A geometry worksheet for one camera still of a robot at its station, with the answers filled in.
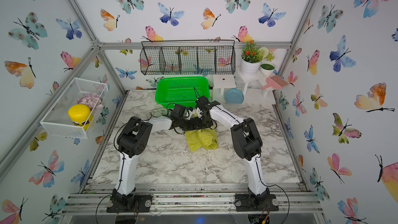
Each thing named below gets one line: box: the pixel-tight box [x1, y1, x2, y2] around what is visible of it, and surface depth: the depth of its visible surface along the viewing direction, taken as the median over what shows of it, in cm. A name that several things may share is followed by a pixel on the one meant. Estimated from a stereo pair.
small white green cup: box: [259, 62, 276, 78], surface depth 105 cm
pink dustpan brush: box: [260, 75, 289, 91], surface depth 106 cm
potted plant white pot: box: [239, 39, 275, 78], surface depth 91 cm
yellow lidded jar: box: [68, 103, 93, 132], surface depth 65 cm
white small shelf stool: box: [261, 88, 276, 97], surface depth 117 cm
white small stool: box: [212, 74, 237, 102], surface depth 109 cm
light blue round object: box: [224, 87, 245, 105], surface depth 120 cm
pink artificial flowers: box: [77, 92, 104, 111], surface depth 70 cm
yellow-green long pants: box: [185, 127, 219, 153], surface depth 90 cm
